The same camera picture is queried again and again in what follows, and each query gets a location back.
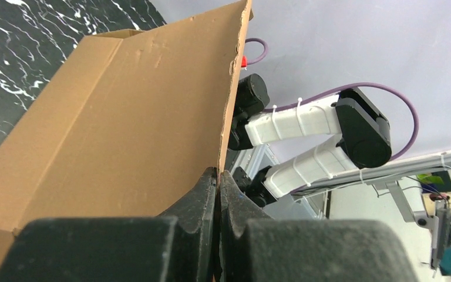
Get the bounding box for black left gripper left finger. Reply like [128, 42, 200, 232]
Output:
[0, 167, 217, 281]

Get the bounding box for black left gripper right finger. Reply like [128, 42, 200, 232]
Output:
[220, 172, 418, 281]

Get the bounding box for brown cardboard box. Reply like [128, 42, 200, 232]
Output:
[0, 1, 253, 264]

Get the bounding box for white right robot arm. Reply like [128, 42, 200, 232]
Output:
[228, 74, 392, 207]

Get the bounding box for grey metal stand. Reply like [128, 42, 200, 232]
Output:
[384, 181, 451, 270]

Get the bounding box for black front mounting rail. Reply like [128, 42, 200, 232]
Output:
[231, 145, 451, 196]

